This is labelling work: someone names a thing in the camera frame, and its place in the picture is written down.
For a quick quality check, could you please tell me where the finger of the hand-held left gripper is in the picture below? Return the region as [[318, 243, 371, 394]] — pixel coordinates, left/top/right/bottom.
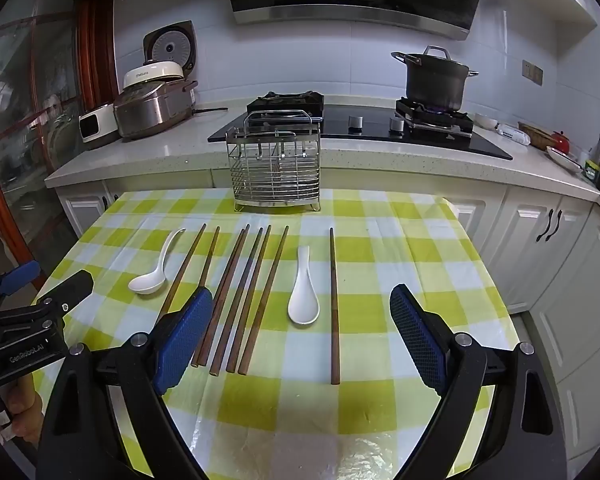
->
[[0, 261, 40, 296], [30, 270, 95, 318]]

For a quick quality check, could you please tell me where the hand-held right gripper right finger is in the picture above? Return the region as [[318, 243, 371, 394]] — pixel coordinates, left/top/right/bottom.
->
[[389, 284, 568, 480]]

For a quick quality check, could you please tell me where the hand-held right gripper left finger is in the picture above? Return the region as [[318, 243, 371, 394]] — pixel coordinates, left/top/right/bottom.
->
[[35, 286, 216, 480]]

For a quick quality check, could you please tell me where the brown wooden chopstick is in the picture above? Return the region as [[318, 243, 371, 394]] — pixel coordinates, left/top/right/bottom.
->
[[157, 224, 207, 323], [237, 225, 290, 376], [328, 228, 341, 386], [198, 226, 221, 291], [210, 227, 264, 377], [198, 224, 252, 367], [227, 225, 272, 372], [191, 229, 246, 367]]

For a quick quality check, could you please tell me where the white ceramic spoon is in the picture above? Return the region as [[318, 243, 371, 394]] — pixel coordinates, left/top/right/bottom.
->
[[287, 246, 321, 325], [128, 228, 187, 295]]

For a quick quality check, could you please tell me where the metal wire utensil rack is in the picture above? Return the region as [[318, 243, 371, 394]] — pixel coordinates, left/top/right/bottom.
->
[[225, 110, 325, 213]]

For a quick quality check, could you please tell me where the person's left hand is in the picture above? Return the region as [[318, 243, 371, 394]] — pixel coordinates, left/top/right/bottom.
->
[[5, 375, 43, 438]]

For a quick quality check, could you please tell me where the green checked tablecloth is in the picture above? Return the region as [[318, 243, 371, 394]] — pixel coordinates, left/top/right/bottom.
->
[[37, 189, 523, 480]]

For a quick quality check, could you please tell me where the wooden framed glass door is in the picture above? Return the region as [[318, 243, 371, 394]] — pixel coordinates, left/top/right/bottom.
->
[[0, 0, 118, 281]]

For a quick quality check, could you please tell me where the white box appliance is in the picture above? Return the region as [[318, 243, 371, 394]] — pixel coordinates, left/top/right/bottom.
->
[[78, 102, 121, 145]]

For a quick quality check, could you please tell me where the silver rice cooker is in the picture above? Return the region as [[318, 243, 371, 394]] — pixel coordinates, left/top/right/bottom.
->
[[112, 80, 199, 139]]

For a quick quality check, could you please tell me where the black glass gas cooktop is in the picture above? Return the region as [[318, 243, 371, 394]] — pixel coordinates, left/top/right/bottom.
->
[[207, 104, 514, 161]]

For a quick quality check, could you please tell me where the black burner grate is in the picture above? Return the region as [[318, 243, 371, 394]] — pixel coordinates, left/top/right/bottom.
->
[[246, 91, 326, 123], [395, 96, 476, 141]]

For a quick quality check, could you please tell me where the white packet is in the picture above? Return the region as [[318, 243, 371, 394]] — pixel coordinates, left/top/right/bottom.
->
[[497, 123, 531, 145]]

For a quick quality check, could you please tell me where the white plate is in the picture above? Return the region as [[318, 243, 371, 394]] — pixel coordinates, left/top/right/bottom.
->
[[546, 146, 583, 171]]

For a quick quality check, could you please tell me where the wicker basket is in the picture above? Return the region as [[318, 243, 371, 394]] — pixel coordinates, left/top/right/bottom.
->
[[518, 121, 556, 150]]

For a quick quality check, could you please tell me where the black lidded stock pot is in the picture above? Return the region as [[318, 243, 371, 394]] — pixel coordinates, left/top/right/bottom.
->
[[391, 45, 480, 111]]

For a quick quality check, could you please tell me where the grey open cooker lid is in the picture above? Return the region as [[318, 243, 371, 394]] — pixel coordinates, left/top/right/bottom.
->
[[143, 20, 197, 73]]

